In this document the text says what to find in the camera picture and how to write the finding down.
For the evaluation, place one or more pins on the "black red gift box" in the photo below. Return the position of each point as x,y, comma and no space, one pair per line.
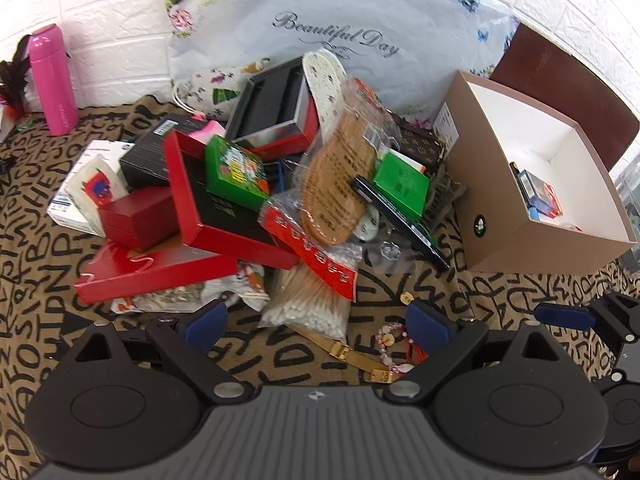
270,95

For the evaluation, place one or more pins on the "small wooden button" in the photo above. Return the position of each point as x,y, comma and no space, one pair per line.
407,298

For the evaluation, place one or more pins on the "white box blue print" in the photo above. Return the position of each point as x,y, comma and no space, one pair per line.
65,210

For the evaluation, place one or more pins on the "green printed small box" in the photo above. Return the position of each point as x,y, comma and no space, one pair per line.
232,170

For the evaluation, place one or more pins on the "small clear trinket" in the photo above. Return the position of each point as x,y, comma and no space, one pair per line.
390,249

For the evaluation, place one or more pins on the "dark brown board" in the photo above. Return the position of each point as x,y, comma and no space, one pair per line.
565,90

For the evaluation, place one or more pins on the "white packet red figure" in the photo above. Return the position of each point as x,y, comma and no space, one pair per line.
97,185

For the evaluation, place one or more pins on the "white dotted insole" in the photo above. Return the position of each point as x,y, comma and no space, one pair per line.
322,80

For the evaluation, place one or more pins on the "cotton swab bag red label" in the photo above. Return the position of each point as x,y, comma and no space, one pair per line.
305,305

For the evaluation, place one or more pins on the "small blue red box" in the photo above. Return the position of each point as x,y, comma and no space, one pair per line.
542,195

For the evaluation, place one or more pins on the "pink sticky notes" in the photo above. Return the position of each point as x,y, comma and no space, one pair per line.
207,132

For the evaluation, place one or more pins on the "beige cardboard box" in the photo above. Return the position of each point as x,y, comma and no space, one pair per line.
495,160

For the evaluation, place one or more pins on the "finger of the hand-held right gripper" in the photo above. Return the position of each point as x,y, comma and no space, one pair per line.
565,316

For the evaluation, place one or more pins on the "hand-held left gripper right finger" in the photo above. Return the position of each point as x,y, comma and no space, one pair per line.
425,321

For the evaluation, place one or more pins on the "black pen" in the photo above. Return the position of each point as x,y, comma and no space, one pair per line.
395,212

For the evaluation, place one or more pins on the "dark red feather decoration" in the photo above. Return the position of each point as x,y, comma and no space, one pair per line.
12,85

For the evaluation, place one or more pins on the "white round trinket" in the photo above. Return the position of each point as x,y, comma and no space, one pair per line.
369,227

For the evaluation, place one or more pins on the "red box lid black inside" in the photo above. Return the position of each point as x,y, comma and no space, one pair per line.
220,210

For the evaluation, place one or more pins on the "flat red box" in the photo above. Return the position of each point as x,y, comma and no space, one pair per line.
150,270

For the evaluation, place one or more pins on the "letter print desktop cloth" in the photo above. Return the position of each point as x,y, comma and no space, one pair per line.
30,270

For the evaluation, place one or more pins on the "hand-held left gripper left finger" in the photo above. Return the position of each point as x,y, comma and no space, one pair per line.
205,321

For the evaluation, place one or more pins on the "floral white plastic bag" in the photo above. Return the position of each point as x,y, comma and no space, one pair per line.
325,10

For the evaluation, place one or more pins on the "brown patterned wallet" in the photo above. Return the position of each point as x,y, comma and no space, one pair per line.
417,140

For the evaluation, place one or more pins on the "brown insole in plastic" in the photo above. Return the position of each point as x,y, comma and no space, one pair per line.
340,175

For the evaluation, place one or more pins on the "plain green box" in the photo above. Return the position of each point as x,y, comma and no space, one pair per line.
400,185

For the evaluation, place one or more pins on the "pink bottle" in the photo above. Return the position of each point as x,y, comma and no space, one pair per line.
52,80

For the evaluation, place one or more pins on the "gold watch band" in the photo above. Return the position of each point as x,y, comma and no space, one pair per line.
345,355

